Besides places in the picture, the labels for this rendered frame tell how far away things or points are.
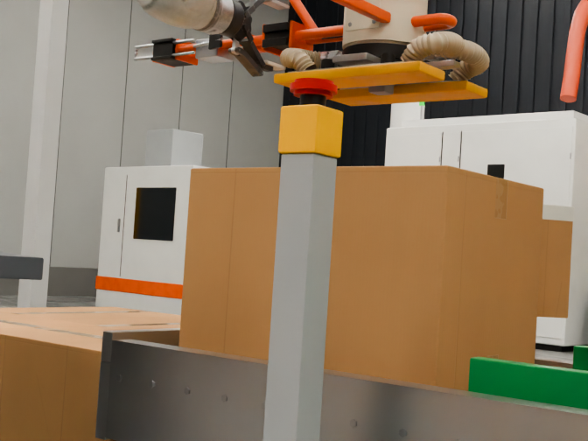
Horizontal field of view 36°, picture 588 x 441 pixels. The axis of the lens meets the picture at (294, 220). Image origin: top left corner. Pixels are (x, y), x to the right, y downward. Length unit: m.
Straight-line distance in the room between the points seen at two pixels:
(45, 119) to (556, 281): 3.30
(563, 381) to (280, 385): 0.42
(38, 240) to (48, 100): 0.83
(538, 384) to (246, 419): 0.50
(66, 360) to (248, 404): 0.69
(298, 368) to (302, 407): 0.06
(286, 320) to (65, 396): 0.97
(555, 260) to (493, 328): 1.69
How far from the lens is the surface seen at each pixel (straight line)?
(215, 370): 1.65
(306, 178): 1.31
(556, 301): 3.40
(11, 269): 1.67
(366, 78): 1.78
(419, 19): 1.86
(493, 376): 1.47
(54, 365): 2.22
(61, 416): 2.20
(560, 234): 3.40
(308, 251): 1.30
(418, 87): 1.91
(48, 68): 5.65
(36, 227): 5.56
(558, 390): 1.43
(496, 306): 1.72
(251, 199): 1.78
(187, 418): 1.70
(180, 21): 1.79
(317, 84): 1.33
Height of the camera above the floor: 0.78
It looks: 2 degrees up
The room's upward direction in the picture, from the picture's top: 4 degrees clockwise
